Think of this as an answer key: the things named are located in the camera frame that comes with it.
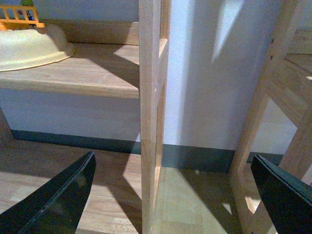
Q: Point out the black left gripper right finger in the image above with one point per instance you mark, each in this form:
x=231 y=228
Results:
x=287 y=199

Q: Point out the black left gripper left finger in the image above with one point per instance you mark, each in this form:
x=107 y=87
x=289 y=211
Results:
x=57 y=206

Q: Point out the cream plastic toy base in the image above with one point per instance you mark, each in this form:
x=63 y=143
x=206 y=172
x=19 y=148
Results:
x=28 y=48

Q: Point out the light wooden shelf unit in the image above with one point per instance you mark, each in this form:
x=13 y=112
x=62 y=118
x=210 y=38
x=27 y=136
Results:
x=107 y=98

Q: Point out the orange toy fence piece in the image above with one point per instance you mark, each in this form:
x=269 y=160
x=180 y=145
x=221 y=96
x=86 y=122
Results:
x=16 y=17

